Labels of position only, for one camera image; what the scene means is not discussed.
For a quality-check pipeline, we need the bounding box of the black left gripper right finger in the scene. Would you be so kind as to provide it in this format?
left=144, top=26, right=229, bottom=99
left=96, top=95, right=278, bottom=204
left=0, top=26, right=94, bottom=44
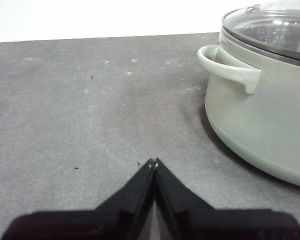
left=154, top=157, right=300, bottom=240

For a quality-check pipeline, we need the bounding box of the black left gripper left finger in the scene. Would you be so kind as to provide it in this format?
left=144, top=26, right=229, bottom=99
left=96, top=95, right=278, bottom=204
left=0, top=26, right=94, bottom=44
left=0, top=157, right=156, bottom=240

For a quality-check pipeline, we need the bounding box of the glass lid with green knob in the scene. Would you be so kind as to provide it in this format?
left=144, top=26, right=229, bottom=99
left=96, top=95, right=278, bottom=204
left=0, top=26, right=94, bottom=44
left=221, top=1, right=300, bottom=63

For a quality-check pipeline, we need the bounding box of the pale green electric cooking pot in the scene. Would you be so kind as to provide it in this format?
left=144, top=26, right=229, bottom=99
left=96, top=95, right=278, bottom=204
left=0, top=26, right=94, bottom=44
left=197, top=31, right=300, bottom=190

